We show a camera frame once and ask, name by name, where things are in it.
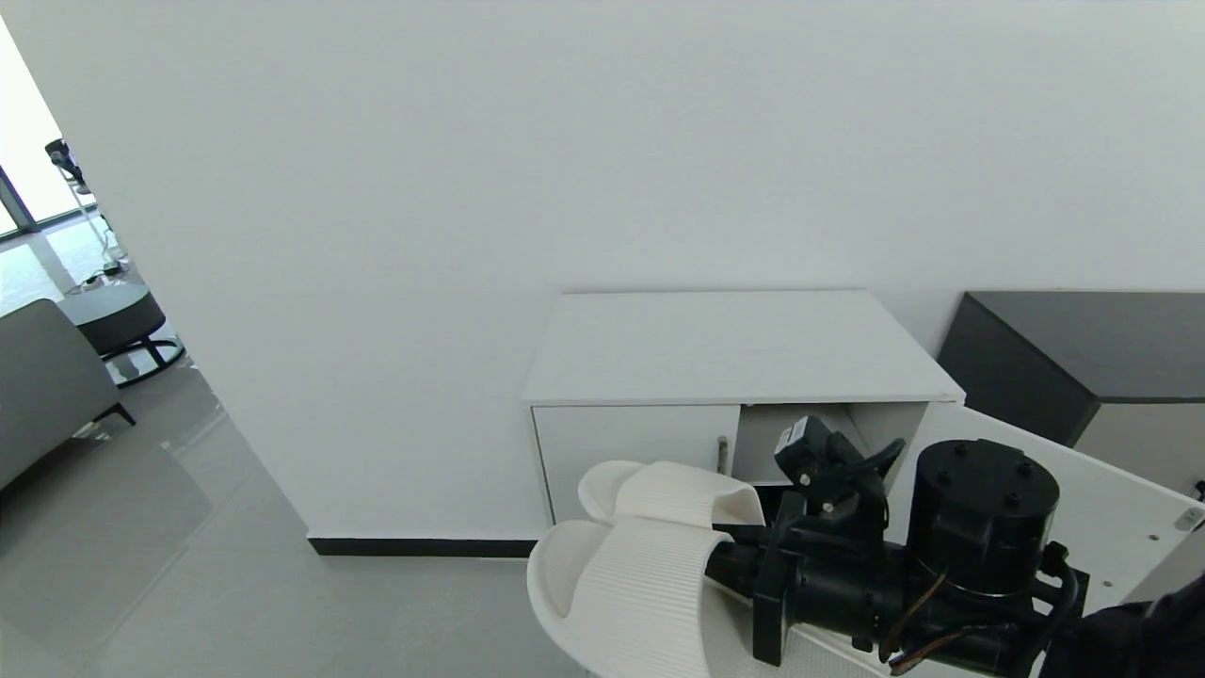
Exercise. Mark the round dark side table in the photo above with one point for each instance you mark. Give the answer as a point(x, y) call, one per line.
point(113, 315)

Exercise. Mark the grey sofa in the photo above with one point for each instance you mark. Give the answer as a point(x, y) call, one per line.
point(42, 386)

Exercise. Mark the white ribbed slipper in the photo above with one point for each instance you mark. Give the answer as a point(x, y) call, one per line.
point(631, 603)
point(673, 492)

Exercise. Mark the white low cabinet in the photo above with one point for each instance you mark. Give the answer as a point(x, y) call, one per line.
point(734, 348)

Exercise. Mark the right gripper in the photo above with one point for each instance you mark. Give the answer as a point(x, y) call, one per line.
point(833, 593)

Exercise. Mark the white open cabinet door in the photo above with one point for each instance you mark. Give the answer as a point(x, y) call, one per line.
point(1120, 508)

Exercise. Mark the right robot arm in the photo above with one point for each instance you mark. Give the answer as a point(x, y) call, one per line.
point(984, 508)

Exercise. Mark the black cabinet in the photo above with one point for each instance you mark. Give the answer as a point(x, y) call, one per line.
point(1083, 344)

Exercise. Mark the white floor stand black head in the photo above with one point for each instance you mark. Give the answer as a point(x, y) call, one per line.
point(80, 202)

